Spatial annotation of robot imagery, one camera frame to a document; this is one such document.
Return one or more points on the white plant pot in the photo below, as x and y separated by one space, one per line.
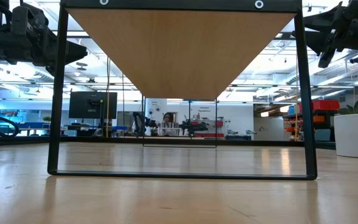
356 137

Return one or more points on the wooden riser with black legs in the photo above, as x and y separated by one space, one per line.
182 56

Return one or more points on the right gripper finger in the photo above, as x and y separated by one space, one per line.
314 40
323 19

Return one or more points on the black aluminium rig frame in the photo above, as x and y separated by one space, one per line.
26 141

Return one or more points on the red storage bin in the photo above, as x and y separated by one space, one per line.
322 105

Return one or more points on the black storage shelf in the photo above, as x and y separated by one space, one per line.
319 126

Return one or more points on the black computer monitor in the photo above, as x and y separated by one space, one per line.
92 104

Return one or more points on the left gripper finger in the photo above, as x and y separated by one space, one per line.
47 29
76 53

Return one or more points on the person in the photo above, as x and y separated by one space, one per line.
167 119

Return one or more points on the black background robot arm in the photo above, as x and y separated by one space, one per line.
194 127
140 121

